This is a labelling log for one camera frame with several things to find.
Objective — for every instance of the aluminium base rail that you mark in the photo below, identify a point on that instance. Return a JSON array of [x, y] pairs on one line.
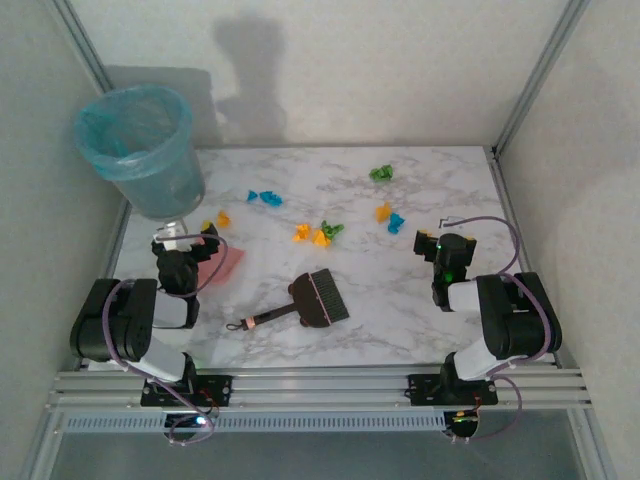
[[320, 387]]

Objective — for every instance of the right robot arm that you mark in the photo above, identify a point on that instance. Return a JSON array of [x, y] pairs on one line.
[[515, 320]]

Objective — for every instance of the pink plastic dustpan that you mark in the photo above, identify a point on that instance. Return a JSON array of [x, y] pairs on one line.
[[225, 265]]

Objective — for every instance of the controller board with LED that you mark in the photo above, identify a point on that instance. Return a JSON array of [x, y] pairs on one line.
[[197, 421], [462, 420]]

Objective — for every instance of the dark brown hand brush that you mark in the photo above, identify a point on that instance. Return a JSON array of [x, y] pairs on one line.
[[320, 300]]

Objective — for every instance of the green paper scrap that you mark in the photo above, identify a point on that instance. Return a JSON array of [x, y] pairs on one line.
[[381, 173], [332, 230]]

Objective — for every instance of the yellow paper scrap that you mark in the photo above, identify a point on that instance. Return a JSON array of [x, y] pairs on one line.
[[383, 213], [302, 233], [320, 238], [223, 219]]

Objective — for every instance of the aluminium frame post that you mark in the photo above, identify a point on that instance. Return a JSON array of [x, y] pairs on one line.
[[540, 70], [82, 40]]

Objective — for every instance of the grey mesh trash bin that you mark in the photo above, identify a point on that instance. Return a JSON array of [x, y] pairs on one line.
[[170, 200]]

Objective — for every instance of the blue paper scrap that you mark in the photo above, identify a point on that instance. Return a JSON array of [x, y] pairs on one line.
[[252, 196], [271, 199], [395, 223]]

